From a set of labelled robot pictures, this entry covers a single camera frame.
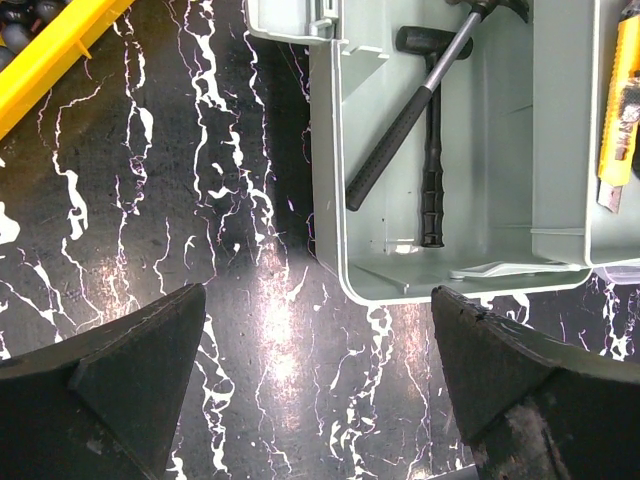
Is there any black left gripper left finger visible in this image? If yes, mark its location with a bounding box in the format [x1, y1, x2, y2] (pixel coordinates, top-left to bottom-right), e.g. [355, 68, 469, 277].
[1, 284, 206, 479]

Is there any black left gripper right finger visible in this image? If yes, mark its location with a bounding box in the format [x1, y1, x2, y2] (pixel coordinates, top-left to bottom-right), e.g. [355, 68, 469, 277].
[431, 286, 639, 479]

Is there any yellow utility knife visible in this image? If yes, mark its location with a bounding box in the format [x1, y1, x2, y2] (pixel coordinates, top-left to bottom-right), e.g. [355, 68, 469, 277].
[597, 1, 639, 213]

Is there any steel claw hammer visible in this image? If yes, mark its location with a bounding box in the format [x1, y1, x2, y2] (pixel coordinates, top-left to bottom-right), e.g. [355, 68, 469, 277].
[345, 1, 529, 211]

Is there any clear green tool box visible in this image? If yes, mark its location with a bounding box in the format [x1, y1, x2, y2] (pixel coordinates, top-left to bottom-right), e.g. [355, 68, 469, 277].
[245, 1, 639, 304]

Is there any black handled tool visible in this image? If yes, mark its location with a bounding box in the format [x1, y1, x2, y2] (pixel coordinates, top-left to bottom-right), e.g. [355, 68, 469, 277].
[395, 26, 455, 248]

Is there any yellow plastic bin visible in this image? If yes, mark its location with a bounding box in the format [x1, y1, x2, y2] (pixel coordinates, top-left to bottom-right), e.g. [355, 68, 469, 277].
[1, 0, 133, 136]

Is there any dark grape bunch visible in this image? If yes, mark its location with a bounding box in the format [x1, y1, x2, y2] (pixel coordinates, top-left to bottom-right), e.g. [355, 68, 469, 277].
[1, 0, 70, 70]

